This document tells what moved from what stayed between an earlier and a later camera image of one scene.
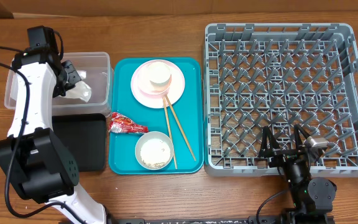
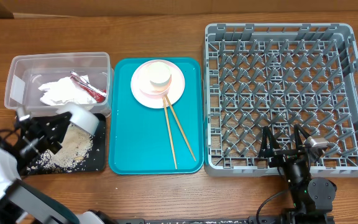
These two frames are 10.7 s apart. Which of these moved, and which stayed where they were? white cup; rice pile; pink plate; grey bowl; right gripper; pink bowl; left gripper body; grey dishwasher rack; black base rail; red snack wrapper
Moved: red snack wrapper; rice pile; grey bowl; left gripper body
Stayed: grey dishwasher rack; pink bowl; black base rail; right gripper; white cup; pink plate
